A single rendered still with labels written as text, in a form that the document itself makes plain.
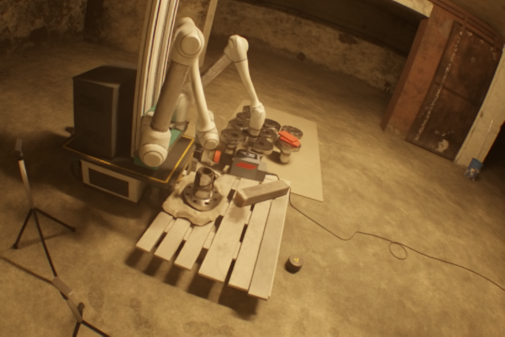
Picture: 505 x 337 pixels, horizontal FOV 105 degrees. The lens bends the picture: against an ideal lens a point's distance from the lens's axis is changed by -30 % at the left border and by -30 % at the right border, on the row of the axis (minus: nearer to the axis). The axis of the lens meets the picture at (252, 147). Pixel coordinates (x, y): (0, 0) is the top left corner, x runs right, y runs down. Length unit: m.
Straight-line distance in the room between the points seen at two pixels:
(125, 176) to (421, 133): 5.32
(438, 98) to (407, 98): 0.68
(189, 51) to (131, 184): 1.01
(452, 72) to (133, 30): 6.57
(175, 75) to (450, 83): 5.27
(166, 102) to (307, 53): 9.36
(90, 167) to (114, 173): 0.21
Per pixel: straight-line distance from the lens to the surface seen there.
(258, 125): 2.06
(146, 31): 1.66
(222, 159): 2.22
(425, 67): 5.63
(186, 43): 1.24
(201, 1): 5.55
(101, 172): 1.96
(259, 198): 2.03
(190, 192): 1.92
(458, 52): 5.88
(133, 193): 1.92
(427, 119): 5.85
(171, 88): 1.35
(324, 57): 10.54
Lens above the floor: 1.42
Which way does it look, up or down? 28 degrees down
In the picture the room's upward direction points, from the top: 17 degrees clockwise
